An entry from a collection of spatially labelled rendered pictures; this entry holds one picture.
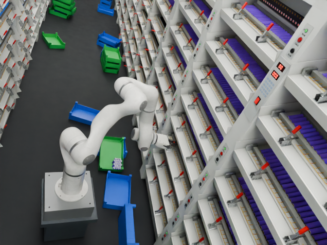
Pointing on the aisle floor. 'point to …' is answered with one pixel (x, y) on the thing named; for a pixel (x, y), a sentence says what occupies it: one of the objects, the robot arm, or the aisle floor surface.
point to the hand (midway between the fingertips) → (173, 143)
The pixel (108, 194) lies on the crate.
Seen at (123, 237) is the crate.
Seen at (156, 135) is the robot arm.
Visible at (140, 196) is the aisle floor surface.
